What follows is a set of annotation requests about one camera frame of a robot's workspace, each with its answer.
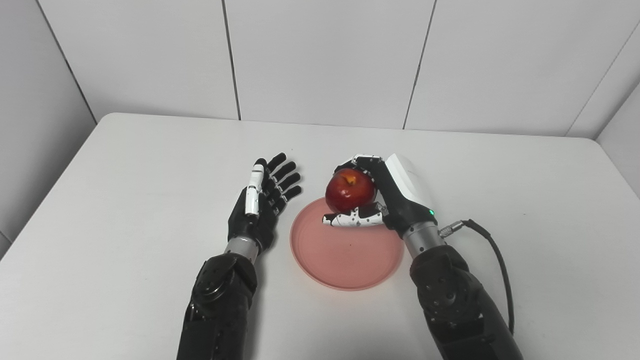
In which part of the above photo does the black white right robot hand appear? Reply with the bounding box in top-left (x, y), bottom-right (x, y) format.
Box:
top-left (322, 153), bottom-right (437, 240)

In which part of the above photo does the red apple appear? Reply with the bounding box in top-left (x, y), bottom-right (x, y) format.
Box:
top-left (325, 168), bottom-right (377, 213)

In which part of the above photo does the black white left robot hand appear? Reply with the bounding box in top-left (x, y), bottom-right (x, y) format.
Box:
top-left (228, 152), bottom-right (303, 253)

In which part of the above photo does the pink round plate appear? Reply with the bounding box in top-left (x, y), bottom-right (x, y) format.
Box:
top-left (290, 196), bottom-right (405, 291)

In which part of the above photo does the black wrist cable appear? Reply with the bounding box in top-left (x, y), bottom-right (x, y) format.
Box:
top-left (439, 219), bottom-right (516, 336)

